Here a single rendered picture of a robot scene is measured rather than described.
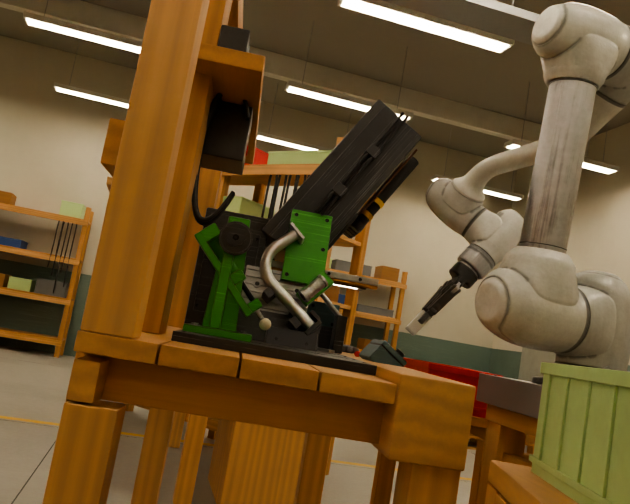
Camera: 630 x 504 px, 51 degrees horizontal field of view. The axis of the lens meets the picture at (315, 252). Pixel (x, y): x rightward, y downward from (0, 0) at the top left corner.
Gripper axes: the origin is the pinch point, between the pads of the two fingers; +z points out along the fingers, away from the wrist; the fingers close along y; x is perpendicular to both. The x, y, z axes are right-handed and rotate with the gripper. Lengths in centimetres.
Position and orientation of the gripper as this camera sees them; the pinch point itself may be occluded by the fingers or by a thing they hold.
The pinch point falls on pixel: (418, 322)
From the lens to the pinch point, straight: 183.8
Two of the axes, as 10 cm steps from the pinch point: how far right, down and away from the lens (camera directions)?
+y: -1.2, 1.0, 9.9
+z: -7.0, 7.0, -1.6
